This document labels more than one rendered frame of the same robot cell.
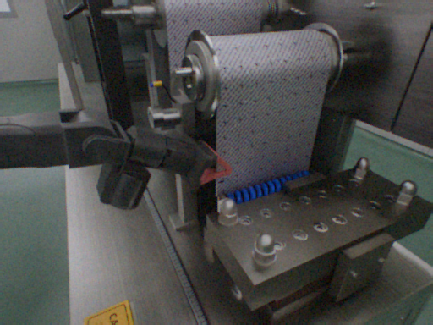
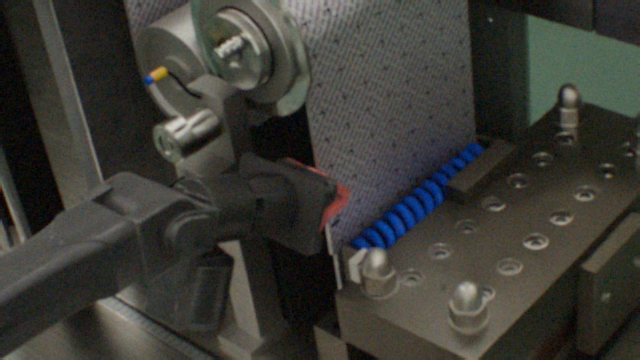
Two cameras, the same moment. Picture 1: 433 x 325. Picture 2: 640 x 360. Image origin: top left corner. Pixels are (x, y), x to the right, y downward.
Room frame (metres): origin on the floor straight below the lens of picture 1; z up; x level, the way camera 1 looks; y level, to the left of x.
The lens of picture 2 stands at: (-0.38, 0.24, 1.73)
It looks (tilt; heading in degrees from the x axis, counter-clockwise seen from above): 36 degrees down; 343
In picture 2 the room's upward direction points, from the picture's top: 9 degrees counter-clockwise
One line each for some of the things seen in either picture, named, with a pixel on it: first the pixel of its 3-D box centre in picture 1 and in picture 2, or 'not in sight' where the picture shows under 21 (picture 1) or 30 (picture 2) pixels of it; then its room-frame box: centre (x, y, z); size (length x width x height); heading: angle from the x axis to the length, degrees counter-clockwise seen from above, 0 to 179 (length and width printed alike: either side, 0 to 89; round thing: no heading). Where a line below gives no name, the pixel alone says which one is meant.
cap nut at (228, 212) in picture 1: (228, 209); (377, 268); (0.37, -0.03, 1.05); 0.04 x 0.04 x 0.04
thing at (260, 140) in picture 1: (269, 143); (399, 117); (0.49, -0.11, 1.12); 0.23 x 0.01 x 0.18; 116
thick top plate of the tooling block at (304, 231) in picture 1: (318, 221); (527, 233); (0.40, -0.20, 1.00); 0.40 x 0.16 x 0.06; 116
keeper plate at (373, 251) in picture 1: (361, 267); (614, 284); (0.32, -0.25, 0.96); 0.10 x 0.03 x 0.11; 116
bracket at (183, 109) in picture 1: (179, 168); (228, 226); (0.50, 0.08, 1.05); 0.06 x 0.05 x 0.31; 116
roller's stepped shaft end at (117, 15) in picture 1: (117, 13); not in sight; (0.68, 0.21, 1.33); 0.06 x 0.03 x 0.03; 116
